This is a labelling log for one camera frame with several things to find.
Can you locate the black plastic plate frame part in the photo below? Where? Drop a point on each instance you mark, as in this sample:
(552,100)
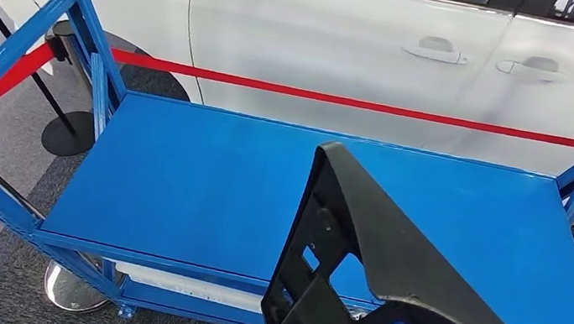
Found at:
(392,254)

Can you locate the blue metal shelf rack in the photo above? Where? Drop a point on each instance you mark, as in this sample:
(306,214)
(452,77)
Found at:
(175,195)

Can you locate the white plastic tray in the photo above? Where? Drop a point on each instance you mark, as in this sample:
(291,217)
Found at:
(191,287)

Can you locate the red barrier belt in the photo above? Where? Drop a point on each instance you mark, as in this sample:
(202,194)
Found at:
(6,82)
(329,98)

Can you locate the chrome base stanchion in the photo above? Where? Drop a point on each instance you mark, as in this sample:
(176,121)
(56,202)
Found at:
(72,290)

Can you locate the white car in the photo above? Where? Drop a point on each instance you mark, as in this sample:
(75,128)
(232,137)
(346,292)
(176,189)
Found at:
(310,35)

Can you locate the thin black stanchion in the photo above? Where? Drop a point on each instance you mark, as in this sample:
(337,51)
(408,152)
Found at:
(69,136)

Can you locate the belt stanchion post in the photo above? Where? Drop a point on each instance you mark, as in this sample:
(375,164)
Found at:
(63,31)

